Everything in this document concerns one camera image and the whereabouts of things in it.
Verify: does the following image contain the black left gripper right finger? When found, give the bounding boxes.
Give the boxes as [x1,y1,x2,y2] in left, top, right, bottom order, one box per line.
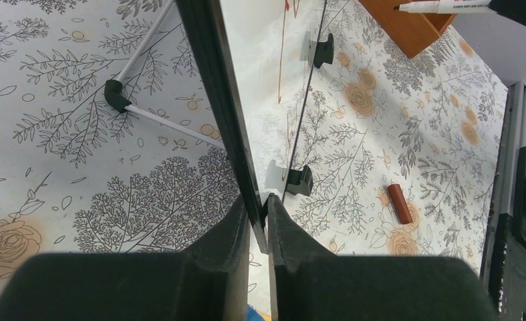
[267,195,498,320]

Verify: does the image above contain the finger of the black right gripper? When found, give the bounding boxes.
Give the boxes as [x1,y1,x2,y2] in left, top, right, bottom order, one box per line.
[488,0,526,27]

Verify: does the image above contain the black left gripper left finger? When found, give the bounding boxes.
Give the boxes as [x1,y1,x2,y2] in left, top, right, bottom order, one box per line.
[0,198,249,320]

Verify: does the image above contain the dark red marker cap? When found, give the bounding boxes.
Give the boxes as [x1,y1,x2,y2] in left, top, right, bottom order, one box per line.
[387,184,413,225]

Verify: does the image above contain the small whiteboard black frame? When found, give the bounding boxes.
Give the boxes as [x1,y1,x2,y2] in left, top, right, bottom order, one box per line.
[104,1,334,253]

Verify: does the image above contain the blue Pikachu cloth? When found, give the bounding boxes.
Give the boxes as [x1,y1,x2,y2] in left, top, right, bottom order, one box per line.
[247,306,272,321]

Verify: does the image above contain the orange compartment tray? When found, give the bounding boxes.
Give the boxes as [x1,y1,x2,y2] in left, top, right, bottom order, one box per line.
[360,0,456,58]

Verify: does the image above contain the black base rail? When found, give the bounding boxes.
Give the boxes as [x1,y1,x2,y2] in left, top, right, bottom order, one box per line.
[480,82,526,320]

